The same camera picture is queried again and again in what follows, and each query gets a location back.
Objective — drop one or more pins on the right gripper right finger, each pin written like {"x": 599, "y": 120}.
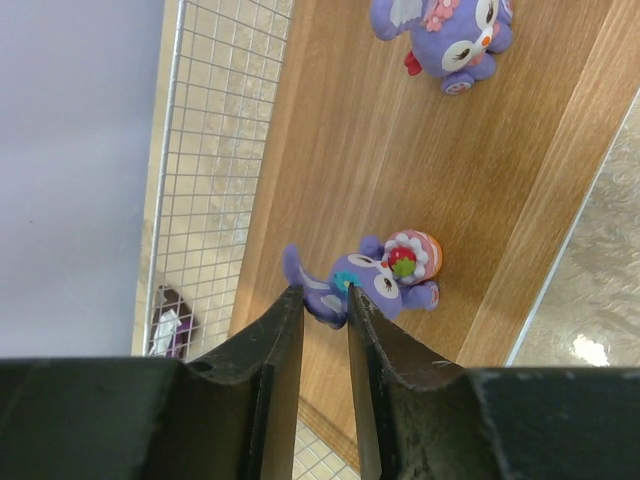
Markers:
{"x": 421, "y": 416}

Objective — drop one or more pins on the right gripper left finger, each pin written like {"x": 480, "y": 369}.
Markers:
{"x": 229, "y": 414}

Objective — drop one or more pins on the purple bunny toy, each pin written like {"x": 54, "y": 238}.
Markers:
{"x": 396, "y": 275}

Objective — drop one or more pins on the white wire wooden shelf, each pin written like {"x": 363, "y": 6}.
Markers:
{"x": 282, "y": 122}

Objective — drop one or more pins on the purple bunny with red heart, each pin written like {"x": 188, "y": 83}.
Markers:
{"x": 454, "y": 41}

